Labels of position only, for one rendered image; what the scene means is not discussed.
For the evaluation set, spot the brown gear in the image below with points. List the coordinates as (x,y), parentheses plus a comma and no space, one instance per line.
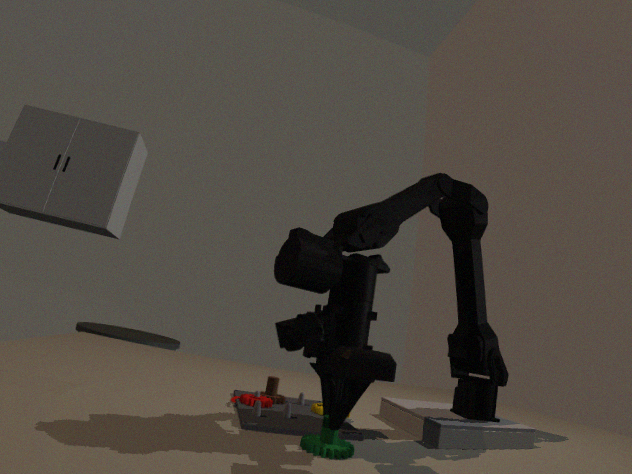
(271,390)

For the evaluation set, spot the red gear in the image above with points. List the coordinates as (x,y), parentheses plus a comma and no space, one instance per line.
(251,399)

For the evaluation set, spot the yellow gear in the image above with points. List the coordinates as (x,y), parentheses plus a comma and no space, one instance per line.
(318,408)

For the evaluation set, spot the green gear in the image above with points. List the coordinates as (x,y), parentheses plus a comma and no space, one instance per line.
(327,444)

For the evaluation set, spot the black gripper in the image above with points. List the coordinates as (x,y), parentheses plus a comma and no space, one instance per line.
(347,365)

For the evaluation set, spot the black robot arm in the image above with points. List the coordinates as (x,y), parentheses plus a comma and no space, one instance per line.
(313,263)

